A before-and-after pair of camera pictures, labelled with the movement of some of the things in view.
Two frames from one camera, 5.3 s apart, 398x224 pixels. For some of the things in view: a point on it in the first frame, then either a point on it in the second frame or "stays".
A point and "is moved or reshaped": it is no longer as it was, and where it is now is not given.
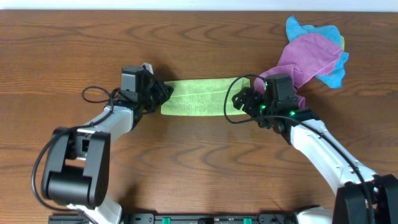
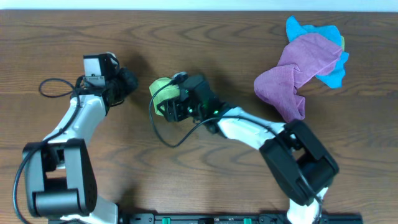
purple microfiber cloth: (302, 60) stays
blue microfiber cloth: (334, 78) stays
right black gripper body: (255, 106) → (184, 109)
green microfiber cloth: (202, 97) is moved or reshaped
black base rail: (187, 218) stays
